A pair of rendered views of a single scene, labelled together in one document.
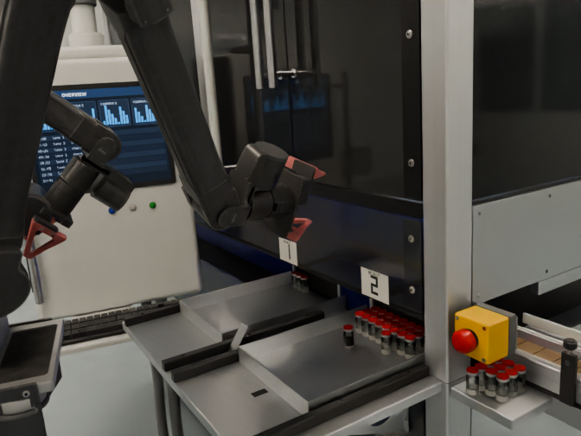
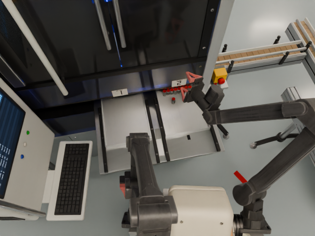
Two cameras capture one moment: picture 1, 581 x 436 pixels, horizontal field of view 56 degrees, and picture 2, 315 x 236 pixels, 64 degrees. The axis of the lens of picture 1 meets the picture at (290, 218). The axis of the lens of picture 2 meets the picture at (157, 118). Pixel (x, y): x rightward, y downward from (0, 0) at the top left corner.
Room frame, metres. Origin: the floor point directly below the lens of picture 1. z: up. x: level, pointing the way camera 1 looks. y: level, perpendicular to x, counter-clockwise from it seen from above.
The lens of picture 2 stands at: (0.87, 0.65, 2.22)
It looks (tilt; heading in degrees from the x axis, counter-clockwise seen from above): 63 degrees down; 292
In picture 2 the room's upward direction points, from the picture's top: 2 degrees counter-clockwise
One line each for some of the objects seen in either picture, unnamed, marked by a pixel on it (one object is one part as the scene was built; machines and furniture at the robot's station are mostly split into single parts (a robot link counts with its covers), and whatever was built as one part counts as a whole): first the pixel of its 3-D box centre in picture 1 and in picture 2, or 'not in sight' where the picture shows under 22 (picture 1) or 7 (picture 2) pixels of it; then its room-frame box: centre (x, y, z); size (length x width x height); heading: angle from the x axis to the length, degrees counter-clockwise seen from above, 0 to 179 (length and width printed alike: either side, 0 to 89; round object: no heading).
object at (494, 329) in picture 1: (483, 332); (219, 74); (0.86, -0.32, 1.00); 0.08 x 0.07 x 0.07; 121
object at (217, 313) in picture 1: (261, 304); (124, 116); (1.30, 0.09, 0.90); 0.34 x 0.26 x 0.04; 121
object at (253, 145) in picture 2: not in sight; (279, 138); (0.16, -0.53, 0.07); 0.50 x 0.08 x 0.14; 31
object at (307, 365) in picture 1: (342, 352); (181, 106); (1.01, -0.09, 0.90); 0.34 x 0.26 x 0.04; 121
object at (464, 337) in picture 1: (465, 340); (221, 80); (0.84, -0.28, 1.00); 0.04 x 0.04 x 0.04; 31
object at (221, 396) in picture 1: (271, 345); (155, 123); (1.12, 0.06, 0.87); 0.70 x 0.48 x 0.02; 31
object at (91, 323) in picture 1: (120, 320); (72, 176); (1.45, 0.50, 0.82); 0.40 x 0.14 x 0.02; 111
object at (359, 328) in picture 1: (383, 334); (176, 91); (1.07, -0.18, 0.91); 0.18 x 0.02 x 0.05; 31
